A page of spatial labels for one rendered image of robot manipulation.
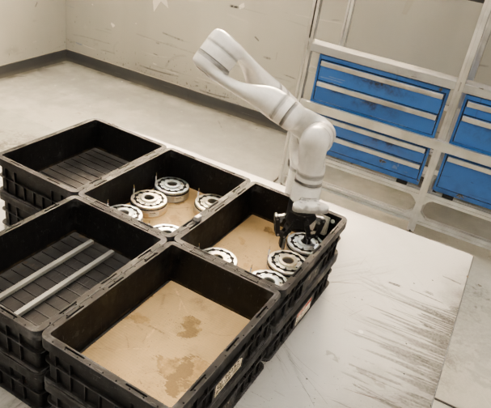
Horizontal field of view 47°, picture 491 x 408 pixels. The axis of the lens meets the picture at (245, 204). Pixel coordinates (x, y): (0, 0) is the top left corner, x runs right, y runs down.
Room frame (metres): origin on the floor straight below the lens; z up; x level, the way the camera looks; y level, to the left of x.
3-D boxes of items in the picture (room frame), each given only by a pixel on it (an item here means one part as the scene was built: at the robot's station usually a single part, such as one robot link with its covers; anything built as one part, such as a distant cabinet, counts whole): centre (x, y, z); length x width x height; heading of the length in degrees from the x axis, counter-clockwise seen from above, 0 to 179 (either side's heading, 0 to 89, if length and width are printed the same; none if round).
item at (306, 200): (1.25, -0.15, 1.03); 0.11 x 0.09 x 0.06; 13
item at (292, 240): (1.28, -0.18, 0.86); 0.10 x 0.10 x 0.01
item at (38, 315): (0.97, 0.38, 0.87); 0.40 x 0.30 x 0.11; 155
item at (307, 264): (1.21, -0.06, 0.92); 0.40 x 0.30 x 0.02; 155
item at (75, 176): (1.46, 0.48, 0.87); 0.40 x 0.30 x 0.11; 155
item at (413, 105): (3.01, -0.60, 0.60); 0.72 x 0.03 x 0.56; 68
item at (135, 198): (1.37, 0.27, 0.86); 0.10 x 0.10 x 0.01
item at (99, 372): (0.85, 0.11, 0.92); 0.40 x 0.30 x 0.02; 155
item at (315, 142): (1.26, -0.14, 1.13); 0.09 x 0.07 x 0.15; 161
